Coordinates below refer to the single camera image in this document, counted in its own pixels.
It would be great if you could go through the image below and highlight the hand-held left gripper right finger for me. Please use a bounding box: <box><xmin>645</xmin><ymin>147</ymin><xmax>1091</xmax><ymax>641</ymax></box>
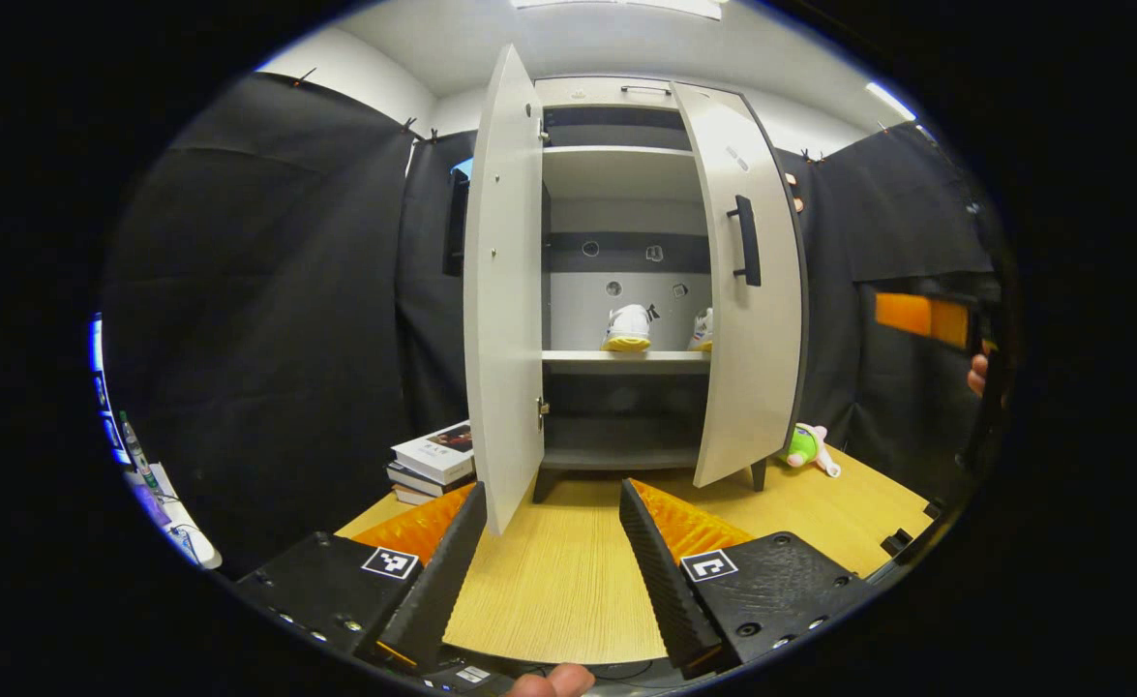
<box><xmin>618</xmin><ymin>477</ymin><xmax>881</xmax><ymax>679</ymax></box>

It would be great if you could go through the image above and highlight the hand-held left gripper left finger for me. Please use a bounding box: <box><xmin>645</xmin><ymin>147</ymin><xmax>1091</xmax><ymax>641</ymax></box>
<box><xmin>234</xmin><ymin>481</ymin><xmax>489</xmax><ymax>671</ymax></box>

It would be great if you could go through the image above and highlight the white shoe cabinet door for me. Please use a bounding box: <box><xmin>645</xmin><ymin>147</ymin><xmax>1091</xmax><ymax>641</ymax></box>
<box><xmin>673</xmin><ymin>82</ymin><xmax>809</xmax><ymax>490</ymax></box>
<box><xmin>462</xmin><ymin>44</ymin><xmax>547</xmax><ymax>536</ymax></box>

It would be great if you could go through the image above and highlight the white grey shoe cabinet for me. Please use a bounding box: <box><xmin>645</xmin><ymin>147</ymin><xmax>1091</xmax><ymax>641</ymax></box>
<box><xmin>534</xmin><ymin>76</ymin><xmax>811</xmax><ymax>504</ymax></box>

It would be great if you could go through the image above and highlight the white cabinet drawer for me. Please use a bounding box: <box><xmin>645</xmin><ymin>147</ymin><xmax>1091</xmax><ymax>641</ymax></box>
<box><xmin>534</xmin><ymin>76</ymin><xmax>714</xmax><ymax>109</ymax></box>

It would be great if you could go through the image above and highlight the dark cover book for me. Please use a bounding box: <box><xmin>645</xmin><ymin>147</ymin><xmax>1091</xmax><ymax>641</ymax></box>
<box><xmin>386</xmin><ymin>463</ymin><xmax>477</xmax><ymax>497</ymax></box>

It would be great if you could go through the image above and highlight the white cover book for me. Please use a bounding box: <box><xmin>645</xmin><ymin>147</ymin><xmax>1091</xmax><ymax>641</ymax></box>
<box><xmin>391</xmin><ymin>420</ymin><xmax>477</xmax><ymax>485</ymax></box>

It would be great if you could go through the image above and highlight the green pink plush toy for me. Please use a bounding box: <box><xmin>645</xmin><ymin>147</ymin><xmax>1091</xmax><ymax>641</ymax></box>
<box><xmin>779</xmin><ymin>423</ymin><xmax>842</xmax><ymax>478</ymax></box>

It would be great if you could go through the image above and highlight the white side desk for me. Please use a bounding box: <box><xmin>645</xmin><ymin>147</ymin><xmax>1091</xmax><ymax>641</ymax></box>
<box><xmin>128</xmin><ymin>463</ymin><xmax>224</xmax><ymax>570</ymax></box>

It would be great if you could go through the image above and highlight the clear plastic bottle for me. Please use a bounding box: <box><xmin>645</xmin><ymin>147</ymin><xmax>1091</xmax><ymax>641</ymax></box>
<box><xmin>119</xmin><ymin>411</ymin><xmax>161</xmax><ymax>493</ymax></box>

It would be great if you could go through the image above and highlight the black flat panel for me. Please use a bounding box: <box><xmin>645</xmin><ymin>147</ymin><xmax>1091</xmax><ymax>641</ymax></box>
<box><xmin>444</xmin><ymin>167</ymin><xmax>472</xmax><ymax>279</ymax></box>

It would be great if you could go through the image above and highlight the blue lit monitor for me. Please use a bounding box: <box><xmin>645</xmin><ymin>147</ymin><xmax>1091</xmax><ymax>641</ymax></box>
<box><xmin>89</xmin><ymin>315</ymin><xmax>134</xmax><ymax>466</ymax></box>

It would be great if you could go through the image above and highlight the large ceiling light panel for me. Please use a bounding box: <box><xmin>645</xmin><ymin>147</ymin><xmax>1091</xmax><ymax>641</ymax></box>
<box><xmin>510</xmin><ymin>0</ymin><xmax>724</xmax><ymax>20</ymax></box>

